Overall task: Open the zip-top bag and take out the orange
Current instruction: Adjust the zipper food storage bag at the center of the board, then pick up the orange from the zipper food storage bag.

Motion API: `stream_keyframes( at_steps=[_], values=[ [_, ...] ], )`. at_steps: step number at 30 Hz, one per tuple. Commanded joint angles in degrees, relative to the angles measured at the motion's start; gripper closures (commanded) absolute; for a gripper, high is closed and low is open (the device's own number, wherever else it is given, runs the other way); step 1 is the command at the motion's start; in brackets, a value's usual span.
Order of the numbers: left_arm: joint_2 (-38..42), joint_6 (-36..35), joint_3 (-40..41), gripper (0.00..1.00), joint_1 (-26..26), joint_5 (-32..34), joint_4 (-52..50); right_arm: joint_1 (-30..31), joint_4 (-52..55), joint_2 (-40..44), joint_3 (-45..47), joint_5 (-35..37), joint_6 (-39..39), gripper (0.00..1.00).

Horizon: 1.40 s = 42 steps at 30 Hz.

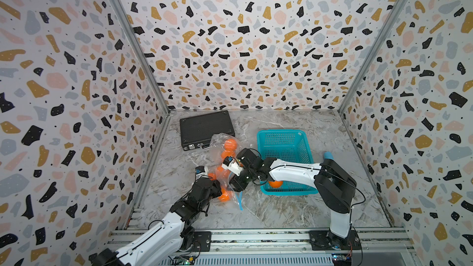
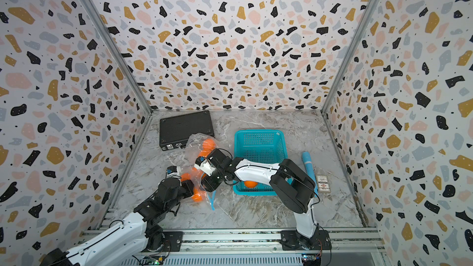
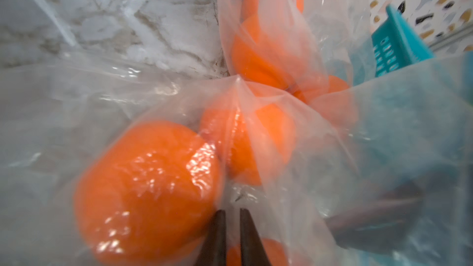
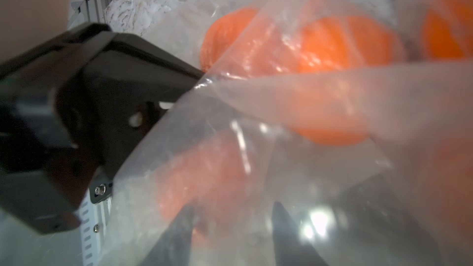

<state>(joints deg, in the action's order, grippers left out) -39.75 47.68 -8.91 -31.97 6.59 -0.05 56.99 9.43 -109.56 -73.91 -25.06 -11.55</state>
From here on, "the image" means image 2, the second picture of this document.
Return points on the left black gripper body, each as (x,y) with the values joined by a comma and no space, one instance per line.
(183,193)

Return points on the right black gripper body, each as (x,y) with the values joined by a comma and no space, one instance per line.
(212,181)

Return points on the orange fruit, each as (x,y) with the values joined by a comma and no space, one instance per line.
(198,195)
(204,153)
(185,177)
(209,145)
(250,184)

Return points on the clear zip-top plastic bag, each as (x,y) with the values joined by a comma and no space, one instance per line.
(198,148)

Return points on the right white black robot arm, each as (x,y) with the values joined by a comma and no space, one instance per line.
(293,186)

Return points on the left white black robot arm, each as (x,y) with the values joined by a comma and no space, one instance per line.
(138,231)

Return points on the black ribbed metal briefcase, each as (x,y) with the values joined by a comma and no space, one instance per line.
(175,131)

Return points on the teal plastic mesh basket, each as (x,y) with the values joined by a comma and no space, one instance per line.
(261,146)

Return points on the blue cylindrical tube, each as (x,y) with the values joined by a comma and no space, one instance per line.
(307,160)

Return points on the small printed card box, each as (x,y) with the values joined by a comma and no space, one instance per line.
(323,184)

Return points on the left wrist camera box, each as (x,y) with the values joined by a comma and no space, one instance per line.
(173,172)

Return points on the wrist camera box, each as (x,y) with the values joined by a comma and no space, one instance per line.
(173,172)
(204,165)

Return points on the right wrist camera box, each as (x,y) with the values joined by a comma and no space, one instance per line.
(204,165)

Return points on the aluminium front rail frame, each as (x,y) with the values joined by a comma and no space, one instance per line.
(346,246)

